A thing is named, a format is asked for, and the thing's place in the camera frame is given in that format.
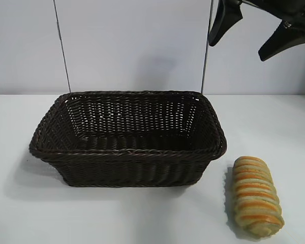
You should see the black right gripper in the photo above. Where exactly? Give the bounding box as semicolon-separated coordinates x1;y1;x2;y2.
208;0;305;62

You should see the long striped bread loaf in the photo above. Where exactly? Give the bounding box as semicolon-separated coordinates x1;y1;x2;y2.
226;156;286;235

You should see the dark brown wicker basket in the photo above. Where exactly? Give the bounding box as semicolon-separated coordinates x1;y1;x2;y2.
28;90;228;188

